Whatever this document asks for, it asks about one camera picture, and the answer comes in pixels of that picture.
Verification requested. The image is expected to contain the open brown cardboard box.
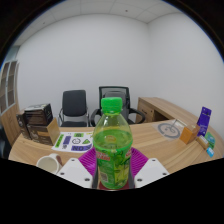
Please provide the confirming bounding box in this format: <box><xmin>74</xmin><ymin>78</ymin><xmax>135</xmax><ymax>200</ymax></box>
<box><xmin>26</xmin><ymin>117</ymin><xmax>62</xmax><ymax>146</ymax></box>

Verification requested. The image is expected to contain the orange-brown box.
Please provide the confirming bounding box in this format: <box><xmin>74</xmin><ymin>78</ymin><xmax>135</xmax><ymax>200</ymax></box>
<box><xmin>179</xmin><ymin>123</ymin><xmax>201</xmax><ymax>145</ymax></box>

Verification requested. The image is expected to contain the small green box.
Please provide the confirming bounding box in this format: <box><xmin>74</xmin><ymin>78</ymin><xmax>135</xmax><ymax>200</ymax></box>
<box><xmin>204</xmin><ymin>131</ymin><xmax>217</xmax><ymax>149</ymax></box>

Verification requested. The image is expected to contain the wooden side desk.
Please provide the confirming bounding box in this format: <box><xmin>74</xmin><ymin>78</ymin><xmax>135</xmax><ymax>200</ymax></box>
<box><xmin>135</xmin><ymin>96</ymin><xmax>201</xmax><ymax>125</ymax></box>

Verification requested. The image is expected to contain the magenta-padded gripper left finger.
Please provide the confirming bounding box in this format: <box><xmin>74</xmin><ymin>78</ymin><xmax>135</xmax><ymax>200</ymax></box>
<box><xmin>57</xmin><ymin>147</ymin><xmax>100</xmax><ymax>190</ymax></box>

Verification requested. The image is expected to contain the cream and brown ceramic cup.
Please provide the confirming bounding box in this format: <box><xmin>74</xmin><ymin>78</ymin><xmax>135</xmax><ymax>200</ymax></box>
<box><xmin>35</xmin><ymin>153</ymin><xmax>64</xmax><ymax>175</ymax></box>

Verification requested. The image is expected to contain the small blue box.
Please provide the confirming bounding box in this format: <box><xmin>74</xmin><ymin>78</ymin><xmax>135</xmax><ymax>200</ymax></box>
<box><xmin>205</xmin><ymin>147</ymin><xmax>215</xmax><ymax>158</ymax></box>

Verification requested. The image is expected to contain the white sticker sheet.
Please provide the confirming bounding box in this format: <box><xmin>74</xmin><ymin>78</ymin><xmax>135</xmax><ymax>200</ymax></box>
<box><xmin>51</xmin><ymin>130</ymin><xmax>95</xmax><ymax>154</ymax></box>

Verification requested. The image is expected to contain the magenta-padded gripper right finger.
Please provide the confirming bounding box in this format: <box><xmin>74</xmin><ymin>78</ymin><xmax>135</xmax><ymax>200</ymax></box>
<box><xmin>128</xmin><ymin>148</ymin><xmax>170</xmax><ymax>189</ymax></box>

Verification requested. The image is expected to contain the black mesh office chair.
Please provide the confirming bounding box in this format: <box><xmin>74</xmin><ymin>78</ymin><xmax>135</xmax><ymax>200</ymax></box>
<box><xmin>89</xmin><ymin>85</ymin><xmax>147</xmax><ymax>128</ymax></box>

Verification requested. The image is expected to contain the purple standing box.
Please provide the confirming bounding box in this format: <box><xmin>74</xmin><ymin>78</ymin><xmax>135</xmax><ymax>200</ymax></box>
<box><xmin>196</xmin><ymin>106</ymin><xmax>213</xmax><ymax>137</ymax></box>

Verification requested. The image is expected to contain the small beige box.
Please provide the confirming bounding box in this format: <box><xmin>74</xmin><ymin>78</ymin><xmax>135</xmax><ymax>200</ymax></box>
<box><xmin>195</xmin><ymin>134</ymin><xmax>209</xmax><ymax>150</ymax></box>

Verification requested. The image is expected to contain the black fabric visitor chair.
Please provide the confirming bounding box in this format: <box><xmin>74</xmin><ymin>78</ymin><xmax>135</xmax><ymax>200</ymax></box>
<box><xmin>58</xmin><ymin>89</ymin><xmax>90</xmax><ymax>128</ymax></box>

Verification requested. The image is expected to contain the green drink bottle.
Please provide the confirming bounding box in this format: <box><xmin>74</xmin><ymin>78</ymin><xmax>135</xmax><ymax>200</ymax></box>
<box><xmin>92</xmin><ymin>96</ymin><xmax>134</xmax><ymax>191</ymax></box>

